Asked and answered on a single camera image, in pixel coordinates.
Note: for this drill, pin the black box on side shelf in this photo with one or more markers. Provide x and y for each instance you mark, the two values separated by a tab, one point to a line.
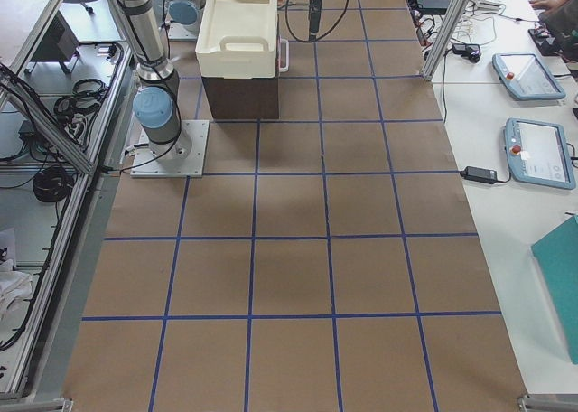
59	44

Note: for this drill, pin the black power adapter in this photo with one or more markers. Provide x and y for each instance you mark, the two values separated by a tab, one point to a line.
479	175

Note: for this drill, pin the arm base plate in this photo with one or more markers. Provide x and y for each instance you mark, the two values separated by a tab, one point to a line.
186	157
184	32

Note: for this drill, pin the dark brown wooden cabinet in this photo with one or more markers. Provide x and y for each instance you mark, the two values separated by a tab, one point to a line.
242	99

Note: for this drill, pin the cream plastic tray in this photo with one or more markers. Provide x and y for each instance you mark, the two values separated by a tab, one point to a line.
238	39

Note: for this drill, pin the aluminium frame post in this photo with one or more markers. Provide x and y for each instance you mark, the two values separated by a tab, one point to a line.
453	14

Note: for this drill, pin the blue grey teach pendant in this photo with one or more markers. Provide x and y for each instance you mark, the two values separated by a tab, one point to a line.
526	77
537	153

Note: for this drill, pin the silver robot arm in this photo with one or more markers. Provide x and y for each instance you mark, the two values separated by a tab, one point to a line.
187	13
139	26

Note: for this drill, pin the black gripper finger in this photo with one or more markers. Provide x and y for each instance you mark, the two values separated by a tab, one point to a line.
314	17

